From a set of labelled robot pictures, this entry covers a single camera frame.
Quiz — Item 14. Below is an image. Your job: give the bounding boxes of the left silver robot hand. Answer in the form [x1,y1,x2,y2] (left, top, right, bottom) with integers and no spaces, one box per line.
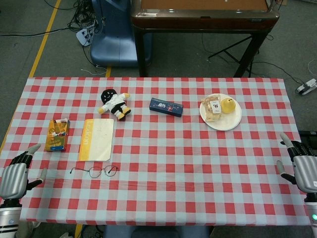
[0,143,48,200]

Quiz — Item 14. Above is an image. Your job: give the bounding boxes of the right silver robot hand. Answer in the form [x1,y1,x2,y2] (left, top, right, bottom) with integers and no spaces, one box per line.
[276,132,317,195]

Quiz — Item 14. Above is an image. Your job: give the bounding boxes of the thin-framed eyeglasses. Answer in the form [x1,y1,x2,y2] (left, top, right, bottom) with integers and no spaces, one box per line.
[70,165,118,179]

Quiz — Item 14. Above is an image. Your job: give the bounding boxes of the white grey power strip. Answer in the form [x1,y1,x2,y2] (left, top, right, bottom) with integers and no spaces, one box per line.
[295,78,317,96]

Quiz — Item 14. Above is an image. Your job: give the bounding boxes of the white round plate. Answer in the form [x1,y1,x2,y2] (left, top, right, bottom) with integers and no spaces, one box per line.
[199,93,242,131]

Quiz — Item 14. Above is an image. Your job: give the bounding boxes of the yellow white notebook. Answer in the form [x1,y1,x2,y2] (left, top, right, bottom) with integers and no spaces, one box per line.
[77,118,115,162]

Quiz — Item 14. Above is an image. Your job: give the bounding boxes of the yellow pear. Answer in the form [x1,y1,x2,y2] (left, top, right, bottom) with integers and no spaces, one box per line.
[220,98,236,114]

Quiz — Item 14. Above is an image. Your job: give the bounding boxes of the packaged pastry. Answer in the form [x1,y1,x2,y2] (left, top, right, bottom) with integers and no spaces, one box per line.
[201,94,223,122]

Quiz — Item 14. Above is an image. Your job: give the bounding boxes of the plush doll black head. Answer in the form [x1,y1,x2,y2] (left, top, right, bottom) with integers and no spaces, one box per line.
[98,89,132,121]

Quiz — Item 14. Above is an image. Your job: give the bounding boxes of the red white checkered tablecloth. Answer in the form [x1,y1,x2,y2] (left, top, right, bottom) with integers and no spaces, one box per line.
[0,76,313,227]

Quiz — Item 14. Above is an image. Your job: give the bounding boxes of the dark blue pencil box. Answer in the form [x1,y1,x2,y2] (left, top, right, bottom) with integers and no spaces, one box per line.
[149,97,184,118]

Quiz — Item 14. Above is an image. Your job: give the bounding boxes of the white power strip with plugs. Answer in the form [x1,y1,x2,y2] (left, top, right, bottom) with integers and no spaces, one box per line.
[75,27,94,47]

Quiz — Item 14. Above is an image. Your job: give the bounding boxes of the blue plastic chair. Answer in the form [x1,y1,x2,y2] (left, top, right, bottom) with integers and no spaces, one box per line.
[90,0,152,68]

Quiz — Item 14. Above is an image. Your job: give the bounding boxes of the dark brown wooden table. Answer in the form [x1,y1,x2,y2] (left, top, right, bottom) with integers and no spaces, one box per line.
[130,0,280,78]

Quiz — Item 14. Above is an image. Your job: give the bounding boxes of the thin white cable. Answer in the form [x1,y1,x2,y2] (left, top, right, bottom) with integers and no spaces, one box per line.
[80,64,107,76]

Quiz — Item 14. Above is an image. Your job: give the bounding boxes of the long black cable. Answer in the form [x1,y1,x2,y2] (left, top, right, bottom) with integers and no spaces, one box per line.
[0,26,77,38]

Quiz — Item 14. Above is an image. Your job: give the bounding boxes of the black cable tangle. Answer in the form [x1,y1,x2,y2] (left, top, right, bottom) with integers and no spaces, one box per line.
[67,0,106,34]

